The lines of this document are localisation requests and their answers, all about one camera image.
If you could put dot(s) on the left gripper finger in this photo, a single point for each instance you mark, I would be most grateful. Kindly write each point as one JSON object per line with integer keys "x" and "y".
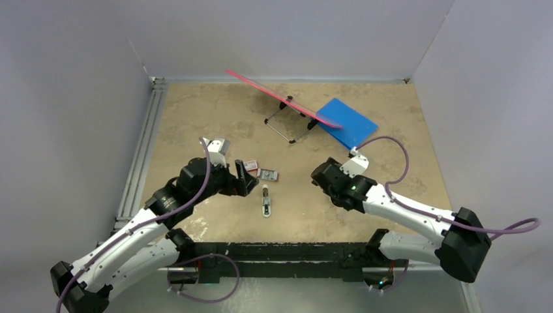
{"x": 243, "y": 176}
{"x": 245, "y": 187}

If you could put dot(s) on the small white stapler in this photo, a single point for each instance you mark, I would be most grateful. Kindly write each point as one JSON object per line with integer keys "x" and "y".
{"x": 266, "y": 201}

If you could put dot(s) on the red white staple box sleeve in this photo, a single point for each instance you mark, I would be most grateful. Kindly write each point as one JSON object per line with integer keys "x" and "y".
{"x": 251, "y": 165}

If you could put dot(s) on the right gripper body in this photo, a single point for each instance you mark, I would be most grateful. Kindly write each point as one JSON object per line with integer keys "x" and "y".
{"x": 337, "y": 165}

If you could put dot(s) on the black base bar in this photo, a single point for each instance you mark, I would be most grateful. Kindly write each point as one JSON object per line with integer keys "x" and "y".
{"x": 348, "y": 261}

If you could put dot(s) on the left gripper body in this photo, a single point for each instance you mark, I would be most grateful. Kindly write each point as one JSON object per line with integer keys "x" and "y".
{"x": 221, "y": 181}

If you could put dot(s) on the staple box tray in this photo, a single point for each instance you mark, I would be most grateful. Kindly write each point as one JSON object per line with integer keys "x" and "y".
{"x": 267, "y": 175}

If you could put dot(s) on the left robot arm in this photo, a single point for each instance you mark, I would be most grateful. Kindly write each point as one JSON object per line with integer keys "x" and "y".
{"x": 149, "y": 241}

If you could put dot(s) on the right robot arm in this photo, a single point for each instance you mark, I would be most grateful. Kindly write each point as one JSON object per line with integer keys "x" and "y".
{"x": 442, "y": 237}

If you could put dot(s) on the pink board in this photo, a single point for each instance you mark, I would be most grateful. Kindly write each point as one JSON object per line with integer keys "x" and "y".
{"x": 281, "y": 98}

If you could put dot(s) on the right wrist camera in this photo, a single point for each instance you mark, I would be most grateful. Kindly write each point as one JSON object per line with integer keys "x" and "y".
{"x": 356, "y": 165}

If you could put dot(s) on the blue folder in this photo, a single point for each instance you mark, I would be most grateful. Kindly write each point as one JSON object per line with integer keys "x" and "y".
{"x": 346, "y": 125}

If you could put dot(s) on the black wire stand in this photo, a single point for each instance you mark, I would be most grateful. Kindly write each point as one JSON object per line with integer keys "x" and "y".
{"x": 289, "y": 122}

